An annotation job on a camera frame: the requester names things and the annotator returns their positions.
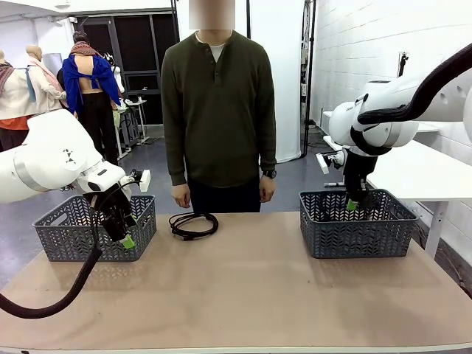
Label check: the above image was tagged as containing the person left forearm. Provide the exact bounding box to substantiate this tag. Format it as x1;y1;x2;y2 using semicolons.
260;117;277;173

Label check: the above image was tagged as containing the mannequin with blue shirt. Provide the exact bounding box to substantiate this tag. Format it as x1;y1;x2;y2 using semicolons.
61;31;122;165

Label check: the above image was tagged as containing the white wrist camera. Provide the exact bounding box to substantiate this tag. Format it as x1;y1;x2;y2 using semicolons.
315;150;347;176
127;168;151;192

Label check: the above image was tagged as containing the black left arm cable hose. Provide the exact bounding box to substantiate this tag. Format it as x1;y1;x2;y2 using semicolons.
0;178;136;320

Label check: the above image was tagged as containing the person in green sweater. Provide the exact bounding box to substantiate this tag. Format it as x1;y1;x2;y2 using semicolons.
161;0;277;214

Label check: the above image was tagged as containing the person left hand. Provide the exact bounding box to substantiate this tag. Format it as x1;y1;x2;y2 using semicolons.
260;177;277;203

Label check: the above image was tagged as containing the white metal rack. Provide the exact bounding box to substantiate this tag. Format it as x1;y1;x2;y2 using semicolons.
116;97;150;152

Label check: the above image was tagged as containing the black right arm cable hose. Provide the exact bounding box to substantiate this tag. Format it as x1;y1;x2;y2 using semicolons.
350;44;472;156

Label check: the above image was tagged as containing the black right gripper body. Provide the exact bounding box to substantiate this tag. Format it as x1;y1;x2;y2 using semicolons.
342;147;378;196

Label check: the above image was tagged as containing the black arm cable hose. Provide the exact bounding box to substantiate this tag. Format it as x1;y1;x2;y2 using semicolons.
350;44;472;156
0;178;136;320

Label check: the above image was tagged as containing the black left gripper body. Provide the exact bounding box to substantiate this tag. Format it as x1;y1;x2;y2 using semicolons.
90;190;136;232

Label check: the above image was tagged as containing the grey plastic lattice basket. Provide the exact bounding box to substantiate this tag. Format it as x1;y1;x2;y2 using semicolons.
298;188;420;260
32;194;157;263

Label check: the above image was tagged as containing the black wall-mounted tripod camera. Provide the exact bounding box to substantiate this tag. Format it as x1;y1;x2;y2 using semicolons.
398;51;410;81

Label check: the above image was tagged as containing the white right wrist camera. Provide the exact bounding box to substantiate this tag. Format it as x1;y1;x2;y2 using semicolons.
315;150;347;176

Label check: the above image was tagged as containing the mannequin with pink scarf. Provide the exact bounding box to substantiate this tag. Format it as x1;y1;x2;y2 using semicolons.
24;44;68;115

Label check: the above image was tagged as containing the person right forearm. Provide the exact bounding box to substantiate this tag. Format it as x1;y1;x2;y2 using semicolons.
162;121;187;185

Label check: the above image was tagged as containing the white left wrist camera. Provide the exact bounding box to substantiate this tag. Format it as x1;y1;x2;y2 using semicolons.
127;168;151;192

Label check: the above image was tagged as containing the black light stand pole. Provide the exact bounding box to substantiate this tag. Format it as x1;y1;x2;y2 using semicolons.
301;0;318;159

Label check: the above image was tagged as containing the person right hand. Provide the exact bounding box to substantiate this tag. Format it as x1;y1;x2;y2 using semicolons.
172;183;192;209

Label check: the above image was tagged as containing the black framed glass door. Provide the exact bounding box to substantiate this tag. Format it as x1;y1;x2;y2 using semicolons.
68;13;181;128

